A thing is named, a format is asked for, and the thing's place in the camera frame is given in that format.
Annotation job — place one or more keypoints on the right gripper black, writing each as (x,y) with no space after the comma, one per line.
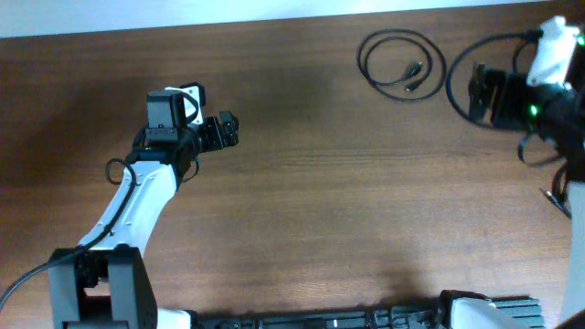
(510,84)

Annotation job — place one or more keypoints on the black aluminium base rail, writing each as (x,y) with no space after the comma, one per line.
(458,313)

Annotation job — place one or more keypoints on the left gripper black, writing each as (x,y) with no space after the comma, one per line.
(217,140)

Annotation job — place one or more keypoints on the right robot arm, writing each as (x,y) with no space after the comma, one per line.
(547,101)

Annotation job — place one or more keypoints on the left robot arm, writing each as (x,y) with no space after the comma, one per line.
(102,282)

